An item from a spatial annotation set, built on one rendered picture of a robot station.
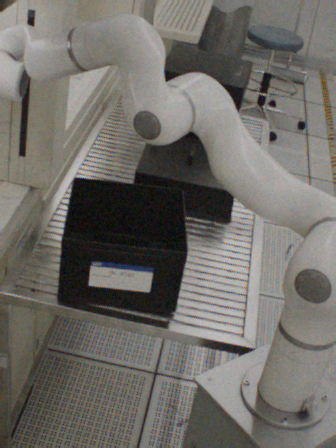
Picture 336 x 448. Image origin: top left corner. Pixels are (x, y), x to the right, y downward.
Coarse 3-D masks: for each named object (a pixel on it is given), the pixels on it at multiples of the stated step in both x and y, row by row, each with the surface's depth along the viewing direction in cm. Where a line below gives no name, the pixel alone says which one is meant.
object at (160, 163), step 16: (176, 144) 214; (192, 144) 208; (144, 160) 202; (160, 160) 203; (176, 160) 205; (192, 160) 203; (144, 176) 196; (160, 176) 196; (176, 176) 197; (192, 176) 198; (208, 176) 199; (192, 192) 196; (208, 192) 196; (224, 192) 195; (192, 208) 199; (208, 208) 198; (224, 208) 198
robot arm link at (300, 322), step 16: (320, 224) 126; (304, 240) 123; (320, 240) 119; (304, 256) 117; (320, 256) 116; (288, 272) 120; (304, 272) 116; (320, 272) 115; (288, 288) 120; (304, 288) 117; (320, 288) 116; (288, 304) 128; (304, 304) 121; (320, 304) 118; (288, 320) 131; (304, 320) 127; (320, 320) 125; (288, 336) 132; (304, 336) 129; (320, 336) 129
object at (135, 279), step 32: (96, 192) 176; (128, 192) 176; (160, 192) 177; (64, 224) 156; (96, 224) 181; (128, 224) 182; (160, 224) 182; (64, 256) 154; (96, 256) 154; (128, 256) 154; (160, 256) 154; (64, 288) 158; (96, 288) 158; (128, 288) 158; (160, 288) 159
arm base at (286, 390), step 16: (272, 352) 137; (288, 352) 133; (304, 352) 131; (320, 352) 131; (256, 368) 150; (272, 368) 137; (288, 368) 134; (304, 368) 133; (320, 368) 134; (256, 384) 146; (272, 384) 138; (288, 384) 136; (304, 384) 135; (320, 384) 148; (256, 400) 142; (272, 400) 140; (288, 400) 138; (304, 400) 139; (320, 400) 144; (272, 416) 138; (288, 416) 139; (304, 416) 139; (320, 416) 140
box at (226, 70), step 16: (176, 48) 244; (176, 64) 230; (192, 64) 232; (208, 64) 234; (224, 64) 237; (240, 64) 240; (224, 80) 224; (240, 80) 226; (240, 96) 223; (240, 112) 253
